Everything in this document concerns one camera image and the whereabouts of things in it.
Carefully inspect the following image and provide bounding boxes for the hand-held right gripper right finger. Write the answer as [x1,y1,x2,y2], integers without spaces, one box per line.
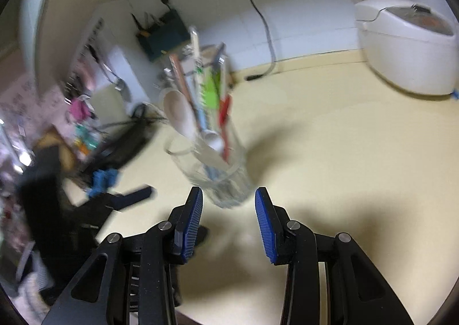
[254,187,415,325]

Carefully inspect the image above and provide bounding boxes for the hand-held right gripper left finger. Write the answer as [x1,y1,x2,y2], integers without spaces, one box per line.
[41,186,204,325]

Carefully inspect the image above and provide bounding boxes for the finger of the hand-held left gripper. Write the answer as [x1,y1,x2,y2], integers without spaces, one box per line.
[104,185,155,211]

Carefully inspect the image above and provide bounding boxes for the glass cup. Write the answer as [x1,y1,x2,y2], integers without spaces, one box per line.
[164,124,256,209]

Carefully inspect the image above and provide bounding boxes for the white plastic spoon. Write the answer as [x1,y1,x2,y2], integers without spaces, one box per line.
[201,129,224,152]

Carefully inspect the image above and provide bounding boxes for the beige speckled rice spoon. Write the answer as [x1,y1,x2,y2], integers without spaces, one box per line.
[163,90,200,140]

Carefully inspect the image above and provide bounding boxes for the red plastic spoon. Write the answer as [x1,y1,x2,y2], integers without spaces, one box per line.
[218,94,234,163]

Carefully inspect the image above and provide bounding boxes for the wooden-handled metal fork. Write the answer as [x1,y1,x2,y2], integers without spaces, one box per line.
[168,52,196,115]

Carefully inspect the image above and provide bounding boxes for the green silicone brush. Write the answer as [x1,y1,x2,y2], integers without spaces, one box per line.
[201,70,221,111]

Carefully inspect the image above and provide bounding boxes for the paper-wrapped chopsticks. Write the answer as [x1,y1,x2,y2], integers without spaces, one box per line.
[188,26,206,89]

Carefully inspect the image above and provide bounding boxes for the blue cloth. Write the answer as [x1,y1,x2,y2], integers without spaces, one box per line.
[88,169,119,198]

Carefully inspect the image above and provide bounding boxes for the black electric griddle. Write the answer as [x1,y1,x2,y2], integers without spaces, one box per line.
[77,103,166,182]

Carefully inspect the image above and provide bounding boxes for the pink cloth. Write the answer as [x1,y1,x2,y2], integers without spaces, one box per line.
[70,99,90,120]

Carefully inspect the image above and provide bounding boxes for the dark green utensil holder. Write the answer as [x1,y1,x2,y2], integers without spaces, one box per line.
[135,9,191,62]

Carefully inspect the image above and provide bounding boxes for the white rice cooker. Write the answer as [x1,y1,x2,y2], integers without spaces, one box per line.
[354,0,459,96]

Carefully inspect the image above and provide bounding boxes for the black power cable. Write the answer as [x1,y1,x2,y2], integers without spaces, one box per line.
[232,0,277,81]

